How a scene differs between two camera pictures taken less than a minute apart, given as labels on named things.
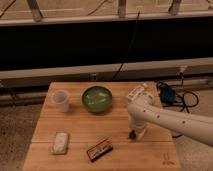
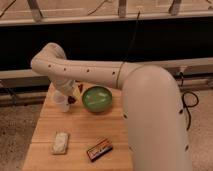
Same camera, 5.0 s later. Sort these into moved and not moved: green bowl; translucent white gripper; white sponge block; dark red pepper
Moved: dark red pepper; translucent white gripper
Not moved: green bowl; white sponge block
